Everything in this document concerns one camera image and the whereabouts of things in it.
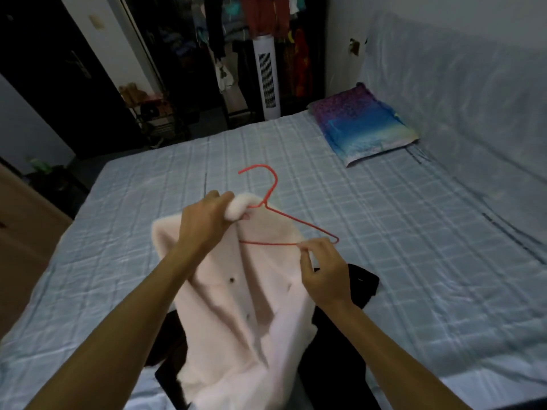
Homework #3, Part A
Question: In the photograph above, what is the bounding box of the white tower fan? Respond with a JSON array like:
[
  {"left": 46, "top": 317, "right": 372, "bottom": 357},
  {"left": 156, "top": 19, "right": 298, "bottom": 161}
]
[{"left": 252, "top": 36, "right": 281, "bottom": 121}]

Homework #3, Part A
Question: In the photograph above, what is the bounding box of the person's right hand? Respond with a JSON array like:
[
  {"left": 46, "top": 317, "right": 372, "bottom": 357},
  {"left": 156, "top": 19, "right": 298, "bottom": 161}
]
[{"left": 297, "top": 237, "right": 356, "bottom": 310}]

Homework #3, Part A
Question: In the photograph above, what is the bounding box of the black door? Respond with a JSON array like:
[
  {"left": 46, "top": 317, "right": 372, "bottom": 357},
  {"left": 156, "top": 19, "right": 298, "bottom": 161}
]
[{"left": 0, "top": 0, "right": 146, "bottom": 161}]

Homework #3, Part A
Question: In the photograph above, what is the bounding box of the metal door handle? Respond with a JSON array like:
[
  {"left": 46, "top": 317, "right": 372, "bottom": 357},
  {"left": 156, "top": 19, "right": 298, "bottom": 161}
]
[{"left": 68, "top": 51, "right": 92, "bottom": 80}]

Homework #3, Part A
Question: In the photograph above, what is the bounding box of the white plastic bag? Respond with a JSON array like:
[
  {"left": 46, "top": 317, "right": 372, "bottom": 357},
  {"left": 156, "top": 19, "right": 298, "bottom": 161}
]
[{"left": 215, "top": 59, "right": 235, "bottom": 93}]

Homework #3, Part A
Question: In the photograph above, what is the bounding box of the purple and blue pillow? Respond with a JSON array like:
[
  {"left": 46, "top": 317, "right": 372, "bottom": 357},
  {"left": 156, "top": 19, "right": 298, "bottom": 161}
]
[{"left": 307, "top": 83, "right": 421, "bottom": 167}]

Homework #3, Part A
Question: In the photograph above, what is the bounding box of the pink wire hanger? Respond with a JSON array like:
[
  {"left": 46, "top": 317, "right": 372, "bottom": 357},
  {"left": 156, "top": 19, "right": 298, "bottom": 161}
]
[{"left": 238, "top": 165, "right": 340, "bottom": 247}]

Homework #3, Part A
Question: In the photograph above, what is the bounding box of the white fuzzy coat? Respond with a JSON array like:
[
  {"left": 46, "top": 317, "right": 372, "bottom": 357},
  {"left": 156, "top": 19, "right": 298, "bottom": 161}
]
[{"left": 152, "top": 191, "right": 319, "bottom": 410}]

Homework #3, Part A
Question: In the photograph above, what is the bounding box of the black clothes rack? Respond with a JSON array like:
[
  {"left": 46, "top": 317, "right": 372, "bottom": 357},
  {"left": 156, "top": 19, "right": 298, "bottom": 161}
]
[{"left": 201, "top": 0, "right": 330, "bottom": 124}]

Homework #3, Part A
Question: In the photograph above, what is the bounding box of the bed with pale checked sheet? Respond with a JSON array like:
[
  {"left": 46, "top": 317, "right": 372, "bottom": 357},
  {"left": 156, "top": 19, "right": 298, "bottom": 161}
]
[{"left": 0, "top": 12, "right": 547, "bottom": 410}]

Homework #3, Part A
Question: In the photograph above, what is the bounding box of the person's left hand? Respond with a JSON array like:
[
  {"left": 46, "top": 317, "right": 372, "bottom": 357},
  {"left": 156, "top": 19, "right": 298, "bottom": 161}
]
[{"left": 177, "top": 190, "right": 251, "bottom": 261}]

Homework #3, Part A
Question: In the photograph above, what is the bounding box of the dark wooden stool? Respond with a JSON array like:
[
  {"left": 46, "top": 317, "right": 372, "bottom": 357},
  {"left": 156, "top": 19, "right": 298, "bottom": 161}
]
[{"left": 25, "top": 166, "right": 91, "bottom": 218}]

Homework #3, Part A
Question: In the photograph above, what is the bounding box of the person's right forearm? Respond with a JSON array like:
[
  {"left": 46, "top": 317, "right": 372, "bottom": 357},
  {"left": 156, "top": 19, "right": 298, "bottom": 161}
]
[{"left": 324, "top": 301, "right": 471, "bottom": 410}]

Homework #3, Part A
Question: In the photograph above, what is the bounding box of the person's left forearm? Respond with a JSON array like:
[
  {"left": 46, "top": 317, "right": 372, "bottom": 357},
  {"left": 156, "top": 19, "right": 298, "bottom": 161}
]
[{"left": 25, "top": 243, "right": 202, "bottom": 410}]

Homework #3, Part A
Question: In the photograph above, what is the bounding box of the metal shoe rack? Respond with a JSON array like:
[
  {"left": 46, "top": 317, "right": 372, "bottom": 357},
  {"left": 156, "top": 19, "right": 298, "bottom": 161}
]
[{"left": 119, "top": 93, "right": 192, "bottom": 150}]

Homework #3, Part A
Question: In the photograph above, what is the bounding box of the clothes rack with garments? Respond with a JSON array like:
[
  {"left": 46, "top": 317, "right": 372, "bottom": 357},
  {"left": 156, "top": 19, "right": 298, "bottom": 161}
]
[{"left": 201, "top": 0, "right": 313, "bottom": 99}]

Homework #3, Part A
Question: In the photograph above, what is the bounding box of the light wooden wardrobe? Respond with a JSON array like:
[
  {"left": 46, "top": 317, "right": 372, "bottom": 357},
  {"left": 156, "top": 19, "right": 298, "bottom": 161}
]
[{"left": 0, "top": 164, "right": 74, "bottom": 338}]

